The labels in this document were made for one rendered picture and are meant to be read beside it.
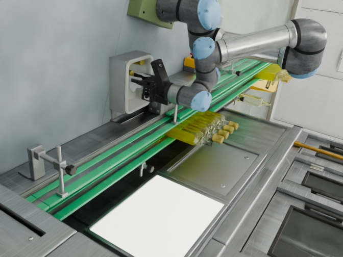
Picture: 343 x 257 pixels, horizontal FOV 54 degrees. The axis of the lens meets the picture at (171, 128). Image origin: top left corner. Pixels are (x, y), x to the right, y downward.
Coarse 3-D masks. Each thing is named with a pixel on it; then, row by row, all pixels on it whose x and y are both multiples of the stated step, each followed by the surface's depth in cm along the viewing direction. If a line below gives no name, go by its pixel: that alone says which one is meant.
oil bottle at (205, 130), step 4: (184, 120) 156; (188, 120) 156; (184, 124) 153; (188, 124) 152; (192, 124) 153; (196, 124) 153; (200, 124) 153; (196, 128) 150; (200, 128) 150; (204, 128) 150; (208, 128) 151; (204, 132) 149; (208, 132) 150; (204, 136) 149
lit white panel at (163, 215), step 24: (144, 192) 130; (168, 192) 131; (192, 192) 133; (120, 216) 117; (144, 216) 118; (168, 216) 119; (192, 216) 120; (120, 240) 107; (144, 240) 108; (168, 240) 109; (192, 240) 110
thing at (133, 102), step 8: (144, 56) 134; (152, 56) 138; (128, 64) 126; (136, 64) 143; (144, 64) 141; (128, 72) 128; (136, 72) 144; (144, 72) 143; (152, 72) 142; (128, 80) 129; (128, 88) 131; (136, 88) 148; (128, 96) 145; (136, 96) 149; (144, 96) 148; (128, 104) 142; (136, 104) 143; (144, 104) 145; (128, 112) 136
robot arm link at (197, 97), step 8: (184, 88) 122; (192, 88) 121; (200, 88) 121; (184, 96) 120; (192, 96) 119; (200, 96) 118; (208, 96) 119; (184, 104) 122; (192, 104) 119; (200, 104) 118; (208, 104) 121
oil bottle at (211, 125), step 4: (192, 116) 161; (192, 120) 157; (196, 120) 157; (200, 120) 157; (204, 120) 158; (204, 124) 154; (208, 124) 154; (212, 124) 155; (212, 128) 154; (212, 132) 154
